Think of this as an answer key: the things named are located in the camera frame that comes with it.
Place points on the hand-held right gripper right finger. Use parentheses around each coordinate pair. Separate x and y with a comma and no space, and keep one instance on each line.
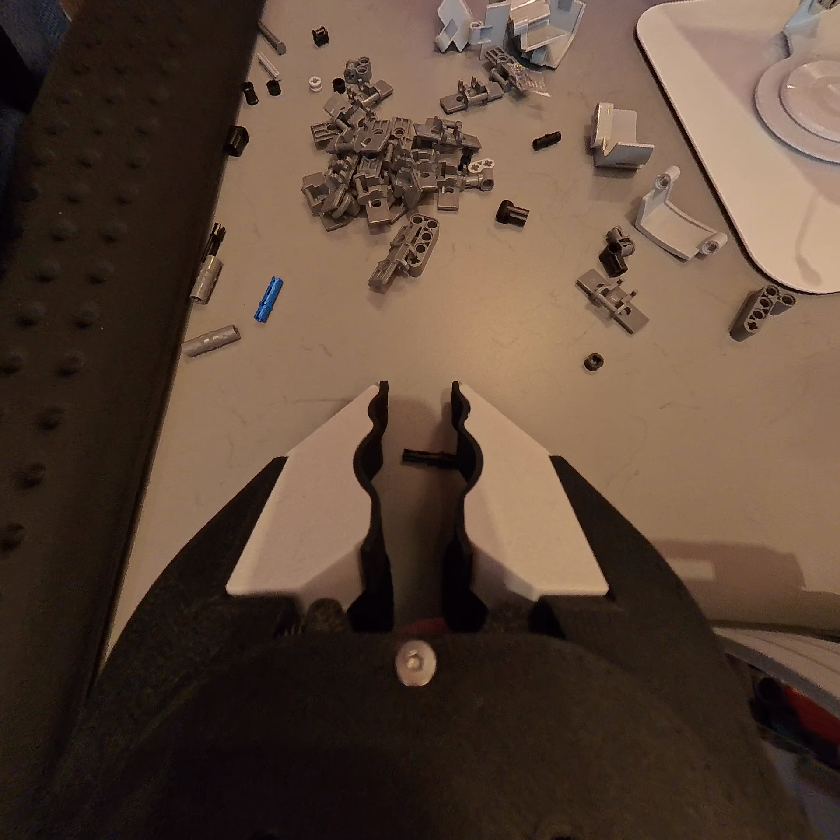
(525,525)

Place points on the pale curved panel with pins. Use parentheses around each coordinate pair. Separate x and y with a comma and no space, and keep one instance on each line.
(673,223)

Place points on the grey plate with round connector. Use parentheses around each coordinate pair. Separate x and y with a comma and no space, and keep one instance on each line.
(377,90)

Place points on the pale grey short rod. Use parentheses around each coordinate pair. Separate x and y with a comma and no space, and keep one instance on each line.
(269,65)

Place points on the clear plastic bit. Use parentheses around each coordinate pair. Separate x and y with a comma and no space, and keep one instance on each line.
(535,82)

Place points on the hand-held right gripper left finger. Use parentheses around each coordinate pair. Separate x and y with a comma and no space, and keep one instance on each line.
(308,525)

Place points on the heap of pale blue panels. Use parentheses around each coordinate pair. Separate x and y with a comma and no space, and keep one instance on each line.
(525,39)

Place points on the person's leg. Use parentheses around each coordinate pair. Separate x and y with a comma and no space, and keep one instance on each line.
(19,131)

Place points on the black and grey connector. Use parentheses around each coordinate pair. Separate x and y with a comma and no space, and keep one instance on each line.
(617,256)

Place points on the pale grey angled panel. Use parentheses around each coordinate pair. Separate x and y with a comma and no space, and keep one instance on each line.
(620,138)

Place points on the grey plate with clips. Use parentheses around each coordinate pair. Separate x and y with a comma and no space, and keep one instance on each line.
(610,298)
(459,100)

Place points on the white rounded tray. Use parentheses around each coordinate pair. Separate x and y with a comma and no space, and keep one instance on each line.
(709,131)

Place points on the dark grey holed connector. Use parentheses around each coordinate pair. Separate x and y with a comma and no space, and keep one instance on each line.
(504,69)

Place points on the black dimpled foam pad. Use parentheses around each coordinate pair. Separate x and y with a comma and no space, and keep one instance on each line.
(98,262)

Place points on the grey tube with black axle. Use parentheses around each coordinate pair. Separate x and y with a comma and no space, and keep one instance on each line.
(207,275)

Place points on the grey perforated beam assembly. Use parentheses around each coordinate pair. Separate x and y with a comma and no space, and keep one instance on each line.
(413,243)

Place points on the black round connector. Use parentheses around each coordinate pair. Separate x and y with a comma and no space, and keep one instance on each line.
(512,213)

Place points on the pile of grey clip plates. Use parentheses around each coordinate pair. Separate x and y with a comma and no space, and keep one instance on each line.
(380,164)

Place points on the grey tube connector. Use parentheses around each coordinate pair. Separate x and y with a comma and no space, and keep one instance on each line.
(211,340)

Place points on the blue plastic pin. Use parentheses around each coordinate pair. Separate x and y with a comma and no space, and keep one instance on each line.
(268,299)

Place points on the grey axle rod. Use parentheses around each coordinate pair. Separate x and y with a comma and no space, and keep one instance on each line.
(272,37)

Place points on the grey angled holed beam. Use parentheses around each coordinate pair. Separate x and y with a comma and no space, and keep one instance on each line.
(761,313)

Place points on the black square connector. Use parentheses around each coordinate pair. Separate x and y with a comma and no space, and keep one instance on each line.
(237,140)
(319,35)

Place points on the small black pin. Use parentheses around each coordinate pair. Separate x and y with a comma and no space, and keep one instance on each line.
(423,457)
(547,141)

